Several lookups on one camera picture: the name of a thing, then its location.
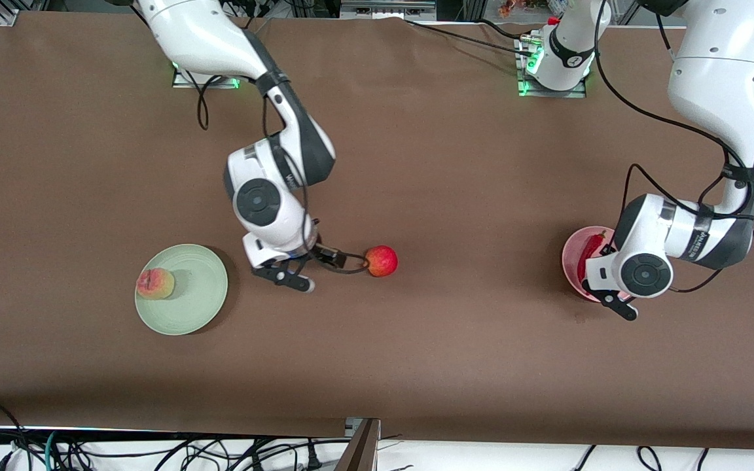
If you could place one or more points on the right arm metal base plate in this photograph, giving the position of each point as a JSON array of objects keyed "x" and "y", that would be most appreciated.
[{"x": 180, "y": 83}]

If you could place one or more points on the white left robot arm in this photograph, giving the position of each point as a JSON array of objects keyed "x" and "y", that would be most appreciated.
[{"x": 717, "y": 78}]

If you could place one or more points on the peach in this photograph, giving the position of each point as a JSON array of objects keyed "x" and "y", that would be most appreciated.
[{"x": 156, "y": 284}]

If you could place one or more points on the red chili pepper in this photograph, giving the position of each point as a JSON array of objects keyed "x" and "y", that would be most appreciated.
[{"x": 590, "y": 252}]

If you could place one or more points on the red round fruit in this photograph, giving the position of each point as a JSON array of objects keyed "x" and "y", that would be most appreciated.
[{"x": 382, "y": 261}]

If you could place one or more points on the grey network switch box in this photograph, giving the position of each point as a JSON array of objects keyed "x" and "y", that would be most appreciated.
[{"x": 387, "y": 10}]

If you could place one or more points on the pink plate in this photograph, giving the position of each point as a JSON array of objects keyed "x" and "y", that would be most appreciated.
[{"x": 571, "y": 261}]

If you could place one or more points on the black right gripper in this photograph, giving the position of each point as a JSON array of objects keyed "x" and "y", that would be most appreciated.
[{"x": 320, "y": 252}]

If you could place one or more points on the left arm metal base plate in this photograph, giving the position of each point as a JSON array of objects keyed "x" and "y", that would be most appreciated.
[{"x": 576, "y": 93}]

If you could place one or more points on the brown table cover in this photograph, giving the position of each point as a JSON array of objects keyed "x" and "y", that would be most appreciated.
[{"x": 377, "y": 360}]

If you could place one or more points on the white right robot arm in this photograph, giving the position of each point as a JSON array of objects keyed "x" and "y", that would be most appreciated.
[{"x": 200, "y": 33}]

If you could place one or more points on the aluminium frame post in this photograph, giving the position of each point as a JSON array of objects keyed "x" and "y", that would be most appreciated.
[{"x": 360, "y": 451}]

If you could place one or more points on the pale green plate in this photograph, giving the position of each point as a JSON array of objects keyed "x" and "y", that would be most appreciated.
[{"x": 197, "y": 307}]

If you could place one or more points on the orange toy pile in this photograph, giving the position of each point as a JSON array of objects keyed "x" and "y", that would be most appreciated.
[{"x": 508, "y": 8}]

